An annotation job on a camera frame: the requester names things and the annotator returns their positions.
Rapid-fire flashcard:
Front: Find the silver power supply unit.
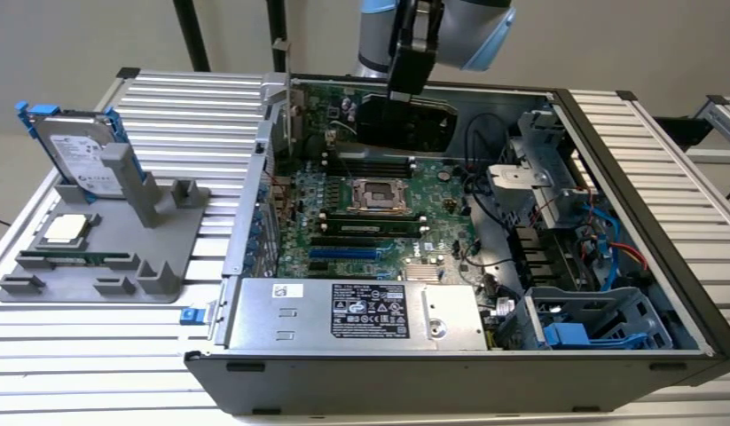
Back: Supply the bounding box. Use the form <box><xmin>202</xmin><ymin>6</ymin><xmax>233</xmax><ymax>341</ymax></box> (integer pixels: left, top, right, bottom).
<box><xmin>225</xmin><ymin>278</ymin><xmax>490</xmax><ymax>352</ymax></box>

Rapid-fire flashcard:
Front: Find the grey parts rack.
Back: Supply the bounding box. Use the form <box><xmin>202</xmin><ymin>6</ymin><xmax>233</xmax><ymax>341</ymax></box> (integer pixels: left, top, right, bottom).
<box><xmin>0</xmin><ymin>144</ymin><xmax>211</xmax><ymax>305</ymax></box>

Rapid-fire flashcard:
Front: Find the black expansion slot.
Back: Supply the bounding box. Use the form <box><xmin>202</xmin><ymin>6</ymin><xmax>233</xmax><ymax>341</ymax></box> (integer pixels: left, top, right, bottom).
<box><xmin>309</xmin><ymin>236</ymin><xmax>385</xmax><ymax>249</ymax></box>

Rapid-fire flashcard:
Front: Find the black RAM slot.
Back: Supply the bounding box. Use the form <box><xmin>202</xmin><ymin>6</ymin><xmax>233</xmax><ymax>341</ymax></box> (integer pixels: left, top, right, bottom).
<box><xmin>317</xmin><ymin>213</ymin><xmax>429</xmax><ymax>224</ymax></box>
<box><xmin>325</xmin><ymin>164</ymin><xmax>417</xmax><ymax>173</ymax></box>
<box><xmin>323</xmin><ymin>159</ymin><xmax>417</xmax><ymax>168</ymax></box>
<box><xmin>326</xmin><ymin>170</ymin><xmax>418</xmax><ymax>178</ymax></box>
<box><xmin>322</xmin><ymin>154</ymin><xmax>417</xmax><ymax>162</ymax></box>

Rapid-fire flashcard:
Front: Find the CPU socket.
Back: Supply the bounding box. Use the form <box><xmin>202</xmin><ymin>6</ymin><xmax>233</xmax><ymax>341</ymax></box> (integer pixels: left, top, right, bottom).
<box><xmin>346</xmin><ymin>177</ymin><xmax>414</xmax><ymax>213</ymax></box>

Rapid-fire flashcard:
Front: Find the small silver heatsink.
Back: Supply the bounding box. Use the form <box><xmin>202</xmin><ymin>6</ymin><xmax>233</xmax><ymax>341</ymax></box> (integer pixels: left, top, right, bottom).
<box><xmin>403</xmin><ymin>264</ymin><xmax>447</xmax><ymax>283</ymax></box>

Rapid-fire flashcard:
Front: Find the large black wire loop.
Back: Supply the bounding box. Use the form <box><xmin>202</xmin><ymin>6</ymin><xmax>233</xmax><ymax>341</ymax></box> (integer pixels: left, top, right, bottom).
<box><xmin>462</xmin><ymin>113</ymin><xmax>513</xmax><ymax>178</ymax></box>

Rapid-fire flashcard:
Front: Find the blue-grey disk bay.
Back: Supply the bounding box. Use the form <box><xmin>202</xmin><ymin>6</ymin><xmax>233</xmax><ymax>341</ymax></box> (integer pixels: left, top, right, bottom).
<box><xmin>497</xmin><ymin>286</ymin><xmax>677</xmax><ymax>351</ymax></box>

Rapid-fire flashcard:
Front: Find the red wire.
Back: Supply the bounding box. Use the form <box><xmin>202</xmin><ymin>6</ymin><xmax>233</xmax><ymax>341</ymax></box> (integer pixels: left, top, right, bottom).
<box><xmin>610</xmin><ymin>241</ymin><xmax>647</xmax><ymax>272</ymax></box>

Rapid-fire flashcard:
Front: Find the green graphics card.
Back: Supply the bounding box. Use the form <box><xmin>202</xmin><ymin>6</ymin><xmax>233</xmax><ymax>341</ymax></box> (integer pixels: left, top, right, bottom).
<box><xmin>270</xmin><ymin>37</ymin><xmax>461</xmax><ymax>155</ymax></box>

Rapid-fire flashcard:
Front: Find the blue case latch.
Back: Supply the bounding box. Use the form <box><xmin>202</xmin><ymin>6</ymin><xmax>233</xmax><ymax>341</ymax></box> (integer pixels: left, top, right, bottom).
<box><xmin>179</xmin><ymin>300</ymin><xmax>217</xmax><ymax>326</ymax></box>

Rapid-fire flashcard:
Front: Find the silver metal drive cage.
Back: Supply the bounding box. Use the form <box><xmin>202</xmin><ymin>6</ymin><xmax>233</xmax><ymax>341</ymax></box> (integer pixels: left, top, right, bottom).
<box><xmin>485</xmin><ymin>110</ymin><xmax>599</xmax><ymax>230</ymax></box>

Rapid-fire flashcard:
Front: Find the blue wire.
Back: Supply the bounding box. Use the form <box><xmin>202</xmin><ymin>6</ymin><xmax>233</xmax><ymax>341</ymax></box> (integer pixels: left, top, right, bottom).
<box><xmin>577</xmin><ymin>203</ymin><xmax>623</xmax><ymax>258</ymax></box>

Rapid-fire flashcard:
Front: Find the aluminium frame table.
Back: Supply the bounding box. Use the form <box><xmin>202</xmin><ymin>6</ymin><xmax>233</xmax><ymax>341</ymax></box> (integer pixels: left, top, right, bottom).
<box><xmin>682</xmin><ymin>95</ymin><xmax>730</xmax><ymax>165</ymax></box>

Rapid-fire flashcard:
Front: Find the blue expansion slot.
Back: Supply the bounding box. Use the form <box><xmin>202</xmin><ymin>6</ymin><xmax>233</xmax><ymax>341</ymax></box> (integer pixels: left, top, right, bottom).
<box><xmin>307</xmin><ymin>247</ymin><xmax>383</xmax><ymax>262</ymax></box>

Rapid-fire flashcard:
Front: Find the silver CPU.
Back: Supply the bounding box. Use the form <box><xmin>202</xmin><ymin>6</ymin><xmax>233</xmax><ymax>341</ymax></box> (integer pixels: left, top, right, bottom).
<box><xmin>38</xmin><ymin>216</ymin><xmax>100</xmax><ymax>246</ymax></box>

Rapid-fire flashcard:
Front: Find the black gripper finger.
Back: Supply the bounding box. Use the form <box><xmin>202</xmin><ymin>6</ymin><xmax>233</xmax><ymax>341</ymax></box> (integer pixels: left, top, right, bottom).
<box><xmin>386</xmin><ymin>43</ymin><xmax>439</xmax><ymax>115</ymax></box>

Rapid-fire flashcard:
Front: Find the dark grey PC case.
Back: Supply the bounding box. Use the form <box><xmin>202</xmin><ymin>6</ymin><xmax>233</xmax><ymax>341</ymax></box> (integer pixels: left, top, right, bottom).
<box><xmin>182</xmin><ymin>73</ymin><xmax>730</xmax><ymax>418</ymax></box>

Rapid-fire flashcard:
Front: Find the hard disk in blue carrier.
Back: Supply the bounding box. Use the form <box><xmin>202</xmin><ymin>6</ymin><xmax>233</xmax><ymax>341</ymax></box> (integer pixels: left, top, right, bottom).
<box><xmin>13</xmin><ymin>101</ymin><xmax>158</xmax><ymax>206</ymax></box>

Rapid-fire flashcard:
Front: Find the green RAM stick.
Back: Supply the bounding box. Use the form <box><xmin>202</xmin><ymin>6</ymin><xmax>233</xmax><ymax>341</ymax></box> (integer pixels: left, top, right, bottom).
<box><xmin>18</xmin><ymin>251</ymin><xmax>132</xmax><ymax>264</ymax></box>
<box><xmin>325</xmin><ymin>224</ymin><xmax>422</xmax><ymax>234</ymax></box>

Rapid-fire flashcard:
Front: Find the black connector block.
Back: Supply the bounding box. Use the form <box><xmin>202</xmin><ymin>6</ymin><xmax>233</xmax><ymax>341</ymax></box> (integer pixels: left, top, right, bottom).
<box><xmin>653</xmin><ymin>115</ymin><xmax>714</xmax><ymax>147</ymax></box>

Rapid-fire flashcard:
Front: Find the green motherboard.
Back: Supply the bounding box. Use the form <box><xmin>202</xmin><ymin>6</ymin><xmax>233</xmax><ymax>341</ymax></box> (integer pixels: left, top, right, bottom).
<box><xmin>269</xmin><ymin>153</ymin><xmax>481</xmax><ymax>285</ymax></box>

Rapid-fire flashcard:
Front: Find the black stand pole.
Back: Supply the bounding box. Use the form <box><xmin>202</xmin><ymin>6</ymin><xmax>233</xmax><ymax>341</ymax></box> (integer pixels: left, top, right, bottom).
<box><xmin>173</xmin><ymin>0</ymin><xmax>213</xmax><ymax>73</ymax></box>
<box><xmin>266</xmin><ymin>0</ymin><xmax>293</xmax><ymax>76</ymax></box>

